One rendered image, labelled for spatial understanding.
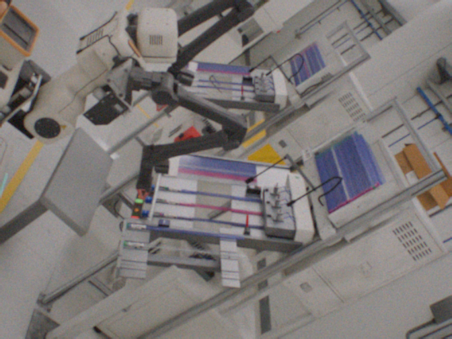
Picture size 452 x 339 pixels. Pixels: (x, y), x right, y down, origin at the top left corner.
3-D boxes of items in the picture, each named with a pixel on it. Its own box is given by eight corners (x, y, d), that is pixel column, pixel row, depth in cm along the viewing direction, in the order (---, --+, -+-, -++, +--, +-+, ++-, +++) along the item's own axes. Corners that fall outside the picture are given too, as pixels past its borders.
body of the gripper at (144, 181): (153, 179, 243) (155, 166, 239) (150, 192, 234) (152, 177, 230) (138, 177, 242) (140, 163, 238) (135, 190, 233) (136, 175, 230)
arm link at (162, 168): (145, 144, 228) (144, 159, 223) (171, 146, 231) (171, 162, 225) (142, 161, 238) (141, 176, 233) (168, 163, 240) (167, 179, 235)
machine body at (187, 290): (86, 330, 275) (176, 277, 255) (111, 244, 335) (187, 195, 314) (168, 393, 302) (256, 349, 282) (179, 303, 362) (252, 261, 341)
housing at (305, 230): (290, 252, 249) (297, 229, 242) (282, 194, 290) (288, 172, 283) (307, 254, 250) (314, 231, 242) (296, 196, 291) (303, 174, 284)
